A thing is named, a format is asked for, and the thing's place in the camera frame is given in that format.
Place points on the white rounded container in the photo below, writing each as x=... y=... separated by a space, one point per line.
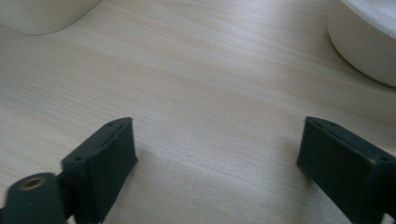
x=40 y=14

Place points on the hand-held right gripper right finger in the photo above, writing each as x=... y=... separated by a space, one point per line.
x=345 y=161

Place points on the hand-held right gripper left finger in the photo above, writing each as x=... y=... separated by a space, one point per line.
x=102 y=161

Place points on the white round container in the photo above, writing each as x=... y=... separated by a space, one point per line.
x=364 y=40

